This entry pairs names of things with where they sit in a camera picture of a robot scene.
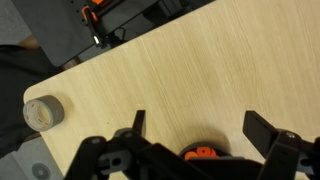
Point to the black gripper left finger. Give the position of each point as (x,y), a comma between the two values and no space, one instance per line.
(140,123)

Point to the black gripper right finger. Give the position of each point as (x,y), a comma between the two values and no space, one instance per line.
(263,135)

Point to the small orange disc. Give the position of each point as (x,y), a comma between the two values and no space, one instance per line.
(190,155)

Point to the black bowl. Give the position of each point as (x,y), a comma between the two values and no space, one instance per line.
(223,148)

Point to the grey cylinder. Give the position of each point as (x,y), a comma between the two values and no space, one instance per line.
(50,111)

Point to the grey round floor disc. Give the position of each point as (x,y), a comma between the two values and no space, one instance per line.
(41,171)

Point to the orange black clamp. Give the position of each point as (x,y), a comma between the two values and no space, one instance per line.
(87,10)

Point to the black flat panel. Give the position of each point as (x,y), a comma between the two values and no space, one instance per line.
(56,30)

